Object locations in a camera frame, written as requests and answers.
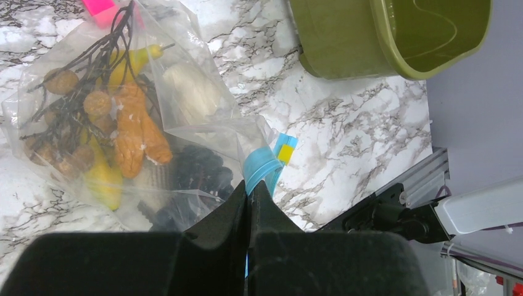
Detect yellow toy banana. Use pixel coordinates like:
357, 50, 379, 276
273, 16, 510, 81
81, 44, 163, 210

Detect white toy egg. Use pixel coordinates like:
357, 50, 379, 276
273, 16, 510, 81
163, 63, 221, 125

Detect pink plastic bag clip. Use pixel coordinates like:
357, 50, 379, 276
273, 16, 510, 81
81, 0, 144, 29

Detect orange toy food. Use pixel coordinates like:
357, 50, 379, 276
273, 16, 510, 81
114, 82, 173, 178

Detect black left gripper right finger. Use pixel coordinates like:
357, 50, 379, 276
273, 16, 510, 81
247, 182, 429, 295

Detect clear zip top bag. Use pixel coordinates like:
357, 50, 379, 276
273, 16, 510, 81
1, 1, 297, 231

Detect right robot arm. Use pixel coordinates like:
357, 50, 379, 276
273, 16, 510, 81
344, 178, 522, 244

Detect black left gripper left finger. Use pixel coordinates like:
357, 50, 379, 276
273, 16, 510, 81
1, 183, 248, 295

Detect green plastic bin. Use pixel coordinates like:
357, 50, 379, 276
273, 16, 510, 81
290, 0, 493, 80

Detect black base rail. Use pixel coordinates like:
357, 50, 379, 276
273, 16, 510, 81
319, 147, 450, 240

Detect black toy grapes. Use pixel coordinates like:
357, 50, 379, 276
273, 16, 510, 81
133, 145, 234, 232

